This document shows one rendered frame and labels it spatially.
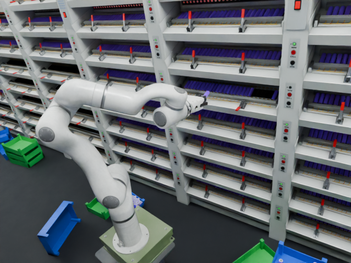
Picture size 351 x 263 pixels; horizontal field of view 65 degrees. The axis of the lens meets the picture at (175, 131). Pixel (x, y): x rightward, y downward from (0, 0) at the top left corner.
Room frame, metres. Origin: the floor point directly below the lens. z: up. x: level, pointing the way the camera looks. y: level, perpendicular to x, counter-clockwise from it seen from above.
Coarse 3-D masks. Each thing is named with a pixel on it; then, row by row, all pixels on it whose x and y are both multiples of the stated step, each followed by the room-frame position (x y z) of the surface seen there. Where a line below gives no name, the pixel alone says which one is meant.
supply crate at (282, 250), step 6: (282, 246) 0.78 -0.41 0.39; (276, 252) 0.77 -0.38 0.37; (282, 252) 0.78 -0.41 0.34; (288, 252) 0.78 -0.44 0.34; (294, 252) 0.76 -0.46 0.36; (300, 252) 0.75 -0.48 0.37; (276, 258) 0.76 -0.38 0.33; (282, 258) 0.76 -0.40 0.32; (288, 258) 0.76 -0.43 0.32; (294, 258) 0.75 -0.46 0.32; (300, 258) 0.74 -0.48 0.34; (306, 258) 0.73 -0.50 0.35; (312, 258) 0.71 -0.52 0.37; (324, 258) 0.69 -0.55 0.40
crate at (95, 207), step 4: (92, 200) 1.64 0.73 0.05; (96, 200) 1.66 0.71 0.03; (88, 204) 1.59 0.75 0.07; (92, 204) 1.63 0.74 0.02; (96, 204) 1.64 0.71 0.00; (100, 204) 1.64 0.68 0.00; (88, 208) 1.57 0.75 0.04; (92, 208) 1.60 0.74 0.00; (96, 208) 1.60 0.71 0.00; (100, 208) 1.59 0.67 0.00; (104, 208) 1.58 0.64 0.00; (92, 212) 1.55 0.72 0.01; (96, 212) 1.52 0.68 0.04; (100, 212) 1.55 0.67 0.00; (104, 212) 1.48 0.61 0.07; (108, 212) 1.50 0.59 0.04; (100, 216) 1.49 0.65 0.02; (104, 216) 1.47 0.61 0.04; (108, 216) 1.49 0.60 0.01
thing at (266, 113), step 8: (184, 80) 1.61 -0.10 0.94; (256, 88) 1.34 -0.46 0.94; (208, 104) 1.34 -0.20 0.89; (216, 104) 1.32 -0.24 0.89; (224, 104) 1.30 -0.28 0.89; (232, 104) 1.28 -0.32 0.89; (248, 104) 1.25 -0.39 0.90; (224, 112) 1.30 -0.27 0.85; (232, 112) 1.27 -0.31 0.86; (240, 112) 1.24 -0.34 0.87; (248, 112) 1.21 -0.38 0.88; (256, 112) 1.18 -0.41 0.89; (264, 112) 1.16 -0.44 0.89; (272, 112) 1.15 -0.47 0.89; (272, 120) 1.14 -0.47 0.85
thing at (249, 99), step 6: (186, 90) 1.48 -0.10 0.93; (192, 90) 1.46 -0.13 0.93; (198, 90) 1.44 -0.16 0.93; (210, 96) 1.39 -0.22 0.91; (216, 96) 1.36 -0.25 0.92; (222, 96) 1.34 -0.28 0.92; (228, 96) 1.32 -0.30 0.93; (234, 96) 1.31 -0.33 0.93; (240, 96) 1.29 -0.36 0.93; (252, 102) 1.24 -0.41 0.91; (258, 102) 1.22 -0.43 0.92; (264, 102) 1.20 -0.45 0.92; (270, 102) 1.18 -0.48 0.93
